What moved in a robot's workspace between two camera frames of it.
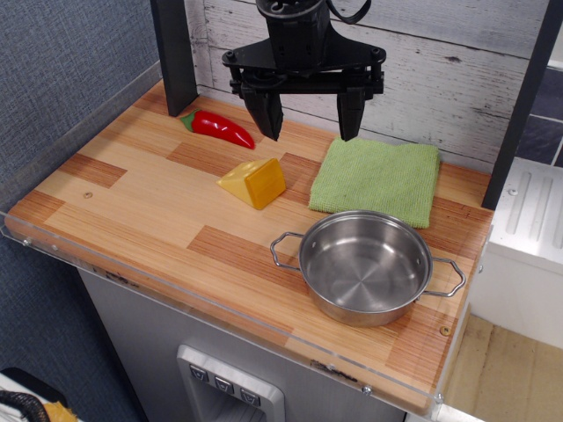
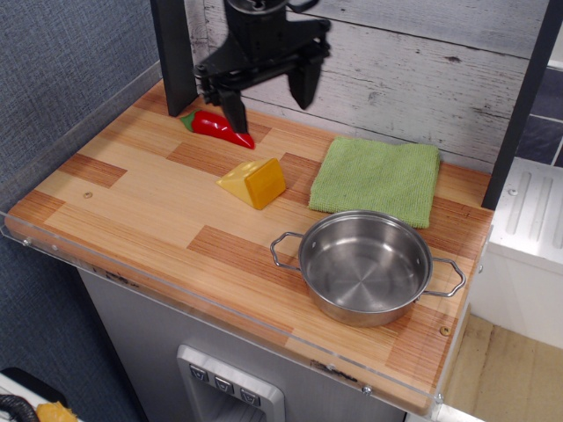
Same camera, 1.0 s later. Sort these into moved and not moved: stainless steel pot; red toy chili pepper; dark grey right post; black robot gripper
Moved: black robot gripper
Not moved: red toy chili pepper; stainless steel pot; dark grey right post
